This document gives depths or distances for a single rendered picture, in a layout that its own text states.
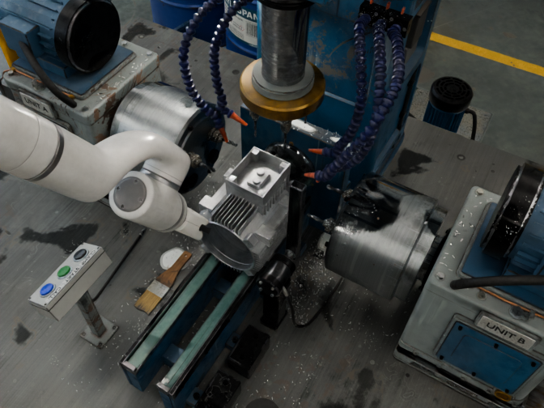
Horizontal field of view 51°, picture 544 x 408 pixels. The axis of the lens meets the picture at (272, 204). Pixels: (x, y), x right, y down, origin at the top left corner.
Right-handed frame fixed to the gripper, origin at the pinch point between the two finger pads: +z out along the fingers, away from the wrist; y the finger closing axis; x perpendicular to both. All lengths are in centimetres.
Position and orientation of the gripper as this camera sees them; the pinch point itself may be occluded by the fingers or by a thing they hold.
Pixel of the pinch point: (197, 224)
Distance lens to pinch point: 127.2
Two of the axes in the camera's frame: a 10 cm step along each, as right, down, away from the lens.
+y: 8.6, 4.1, -3.0
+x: 4.5, -8.9, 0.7
